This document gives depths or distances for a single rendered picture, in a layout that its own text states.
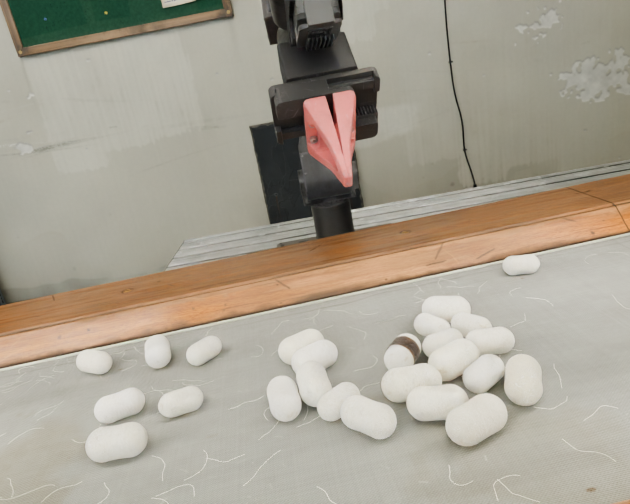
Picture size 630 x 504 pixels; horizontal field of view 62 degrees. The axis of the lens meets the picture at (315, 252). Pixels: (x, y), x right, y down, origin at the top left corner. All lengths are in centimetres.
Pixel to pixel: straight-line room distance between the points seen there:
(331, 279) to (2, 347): 32
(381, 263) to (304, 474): 26
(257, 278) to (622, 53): 242
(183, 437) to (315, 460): 10
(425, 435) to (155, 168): 228
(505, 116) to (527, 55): 27
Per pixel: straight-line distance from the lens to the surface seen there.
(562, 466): 31
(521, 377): 33
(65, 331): 55
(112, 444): 36
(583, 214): 60
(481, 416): 31
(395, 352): 37
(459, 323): 40
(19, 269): 290
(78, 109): 259
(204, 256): 95
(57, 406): 47
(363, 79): 50
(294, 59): 51
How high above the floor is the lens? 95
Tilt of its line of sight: 19 degrees down
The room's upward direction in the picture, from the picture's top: 11 degrees counter-clockwise
